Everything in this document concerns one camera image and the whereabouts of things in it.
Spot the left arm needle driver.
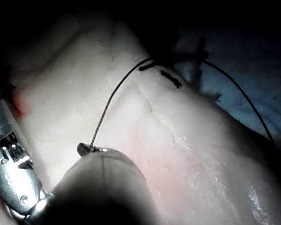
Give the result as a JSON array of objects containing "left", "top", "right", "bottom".
[{"left": 76, "top": 142, "right": 124, "bottom": 157}]

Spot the right arm needle driver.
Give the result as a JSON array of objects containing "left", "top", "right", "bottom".
[{"left": 0, "top": 132, "right": 47, "bottom": 216}]

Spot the black stitching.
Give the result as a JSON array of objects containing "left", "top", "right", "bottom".
[{"left": 137, "top": 37, "right": 210, "bottom": 89}]

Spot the tissue pad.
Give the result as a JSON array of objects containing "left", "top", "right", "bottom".
[{"left": 0, "top": 14, "right": 281, "bottom": 225}]

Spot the black thread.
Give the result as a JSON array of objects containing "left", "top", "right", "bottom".
[{"left": 90, "top": 56, "right": 276, "bottom": 148}]

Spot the right arm needle driver jaw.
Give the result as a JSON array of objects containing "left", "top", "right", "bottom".
[{"left": 23, "top": 193, "right": 55, "bottom": 220}]

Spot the blue cloth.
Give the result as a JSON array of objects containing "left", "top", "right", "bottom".
[{"left": 175, "top": 28, "right": 281, "bottom": 143}]

